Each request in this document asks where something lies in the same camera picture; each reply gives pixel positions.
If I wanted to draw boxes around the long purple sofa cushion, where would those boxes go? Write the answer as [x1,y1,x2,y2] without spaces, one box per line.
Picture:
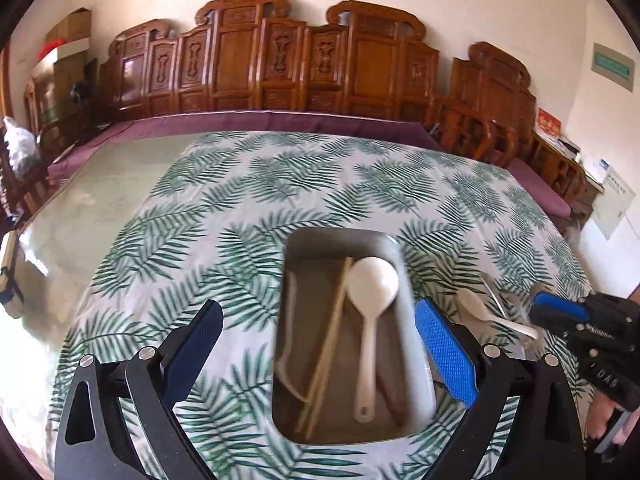
[47,110,441,181]

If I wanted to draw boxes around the grey metal tray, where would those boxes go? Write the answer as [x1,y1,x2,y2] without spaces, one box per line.
[271,227,436,446]

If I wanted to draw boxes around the white wall panel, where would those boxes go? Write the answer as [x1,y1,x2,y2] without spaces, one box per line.
[590,167,636,241]

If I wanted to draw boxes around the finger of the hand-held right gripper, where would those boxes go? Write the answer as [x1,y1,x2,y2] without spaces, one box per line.
[529,311,584,356]
[531,290,592,319]

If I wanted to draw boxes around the wooden side table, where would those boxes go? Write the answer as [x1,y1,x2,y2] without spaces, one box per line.
[532,130,606,211]

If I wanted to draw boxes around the brown cardboard box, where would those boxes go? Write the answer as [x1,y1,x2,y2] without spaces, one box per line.
[45,7,93,46]

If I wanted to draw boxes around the leaf print tablecloth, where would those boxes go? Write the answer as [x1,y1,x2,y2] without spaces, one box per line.
[50,130,593,480]

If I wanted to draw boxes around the carved wooden armchair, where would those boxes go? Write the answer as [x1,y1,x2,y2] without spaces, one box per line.
[435,41,588,221]

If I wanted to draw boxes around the white desk device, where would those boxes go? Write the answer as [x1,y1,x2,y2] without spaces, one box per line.
[582,155,611,181]

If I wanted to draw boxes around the clear plastic fork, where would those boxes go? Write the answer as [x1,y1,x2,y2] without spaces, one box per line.
[480,272,531,322]

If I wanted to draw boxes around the wooden chopstick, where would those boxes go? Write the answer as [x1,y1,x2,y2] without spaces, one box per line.
[302,280,351,440]
[295,257,353,433]

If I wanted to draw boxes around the wooden dining chair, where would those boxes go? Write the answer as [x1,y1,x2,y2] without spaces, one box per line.
[0,125,51,221]

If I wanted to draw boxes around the black fan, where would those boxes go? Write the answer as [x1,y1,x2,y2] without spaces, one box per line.
[70,80,96,106]

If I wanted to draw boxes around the clear plastic bag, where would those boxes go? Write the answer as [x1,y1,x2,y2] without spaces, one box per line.
[2,116,41,178]

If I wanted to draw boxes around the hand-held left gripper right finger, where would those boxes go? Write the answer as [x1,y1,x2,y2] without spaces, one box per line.
[415,297,586,480]

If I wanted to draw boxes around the square purple seat cushion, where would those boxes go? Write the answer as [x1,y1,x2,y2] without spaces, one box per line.
[505,157,572,218]

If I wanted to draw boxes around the person's right hand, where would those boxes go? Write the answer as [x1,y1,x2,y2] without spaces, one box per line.
[587,394,629,444]

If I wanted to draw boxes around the large white plastic spoon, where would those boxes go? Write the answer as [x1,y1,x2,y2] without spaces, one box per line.
[347,256,399,423]

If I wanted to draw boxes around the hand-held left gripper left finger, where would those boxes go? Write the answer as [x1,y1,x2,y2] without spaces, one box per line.
[52,299,224,480]

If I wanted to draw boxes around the green wall sign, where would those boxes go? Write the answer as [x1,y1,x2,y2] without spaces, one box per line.
[590,41,636,83]

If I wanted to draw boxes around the small white plastic spoon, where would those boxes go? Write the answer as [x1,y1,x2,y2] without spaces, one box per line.
[457,288,540,341]

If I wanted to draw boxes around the carved wooden sofa bench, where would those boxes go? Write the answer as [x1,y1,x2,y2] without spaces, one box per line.
[47,0,446,161]

